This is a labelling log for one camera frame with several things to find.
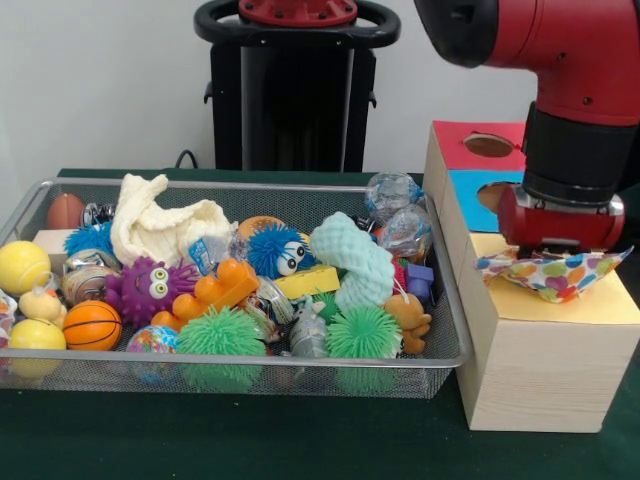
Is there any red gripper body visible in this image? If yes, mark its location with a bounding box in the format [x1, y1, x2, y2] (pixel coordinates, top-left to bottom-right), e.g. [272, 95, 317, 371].
[497, 185, 626, 256]

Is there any white cloth with big dots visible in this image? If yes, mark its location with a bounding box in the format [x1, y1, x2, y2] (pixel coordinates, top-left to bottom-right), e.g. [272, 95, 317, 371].
[476, 246, 635, 304]

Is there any wooden box with three holes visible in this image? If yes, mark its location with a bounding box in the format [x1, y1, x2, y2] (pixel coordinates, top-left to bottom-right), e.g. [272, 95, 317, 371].
[424, 121, 640, 433]

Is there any mint green foam cloth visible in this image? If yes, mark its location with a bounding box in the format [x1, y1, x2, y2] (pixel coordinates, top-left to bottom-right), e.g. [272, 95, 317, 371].
[310, 211, 396, 312]

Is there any green spiky ball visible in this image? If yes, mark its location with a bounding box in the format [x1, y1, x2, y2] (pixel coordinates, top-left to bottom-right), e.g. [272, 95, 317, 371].
[325, 305, 403, 394]
[177, 306, 267, 393]

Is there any blue spiky ball with eyes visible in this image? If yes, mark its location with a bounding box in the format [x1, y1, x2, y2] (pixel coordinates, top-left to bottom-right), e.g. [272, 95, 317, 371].
[246, 223, 313, 281]

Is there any dark green table cloth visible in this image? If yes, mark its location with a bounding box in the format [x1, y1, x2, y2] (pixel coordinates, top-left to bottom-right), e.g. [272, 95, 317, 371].
[0, 168, 640, 480]

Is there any orange plastic toy block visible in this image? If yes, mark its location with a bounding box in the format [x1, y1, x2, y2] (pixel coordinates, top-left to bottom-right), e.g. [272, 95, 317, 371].
[150, 258, 262, 334]

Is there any cream knitted cloth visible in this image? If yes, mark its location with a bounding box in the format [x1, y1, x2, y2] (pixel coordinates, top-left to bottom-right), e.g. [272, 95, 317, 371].
[110, 173, 234, 269]

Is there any purple furry monster toy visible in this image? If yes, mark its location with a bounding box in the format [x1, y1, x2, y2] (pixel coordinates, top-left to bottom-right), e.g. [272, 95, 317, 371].
[104, 256, 198, 329]

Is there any orange toy basketball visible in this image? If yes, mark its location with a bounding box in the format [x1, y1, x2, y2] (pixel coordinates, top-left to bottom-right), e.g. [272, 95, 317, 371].
[63, 300, 123, 351]

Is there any yellow ball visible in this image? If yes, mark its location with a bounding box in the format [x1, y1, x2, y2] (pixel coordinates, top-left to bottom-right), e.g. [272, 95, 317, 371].
[8, 319, 67, 379]
[0, 241, 52, 296]

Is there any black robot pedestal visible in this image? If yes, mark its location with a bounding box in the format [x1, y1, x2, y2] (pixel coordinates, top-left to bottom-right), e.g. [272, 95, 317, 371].
[194, 0, 401, 173]

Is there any wire mesh bin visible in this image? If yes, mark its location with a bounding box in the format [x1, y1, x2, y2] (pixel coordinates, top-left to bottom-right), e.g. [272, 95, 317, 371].
[0, 178, 473, 399]

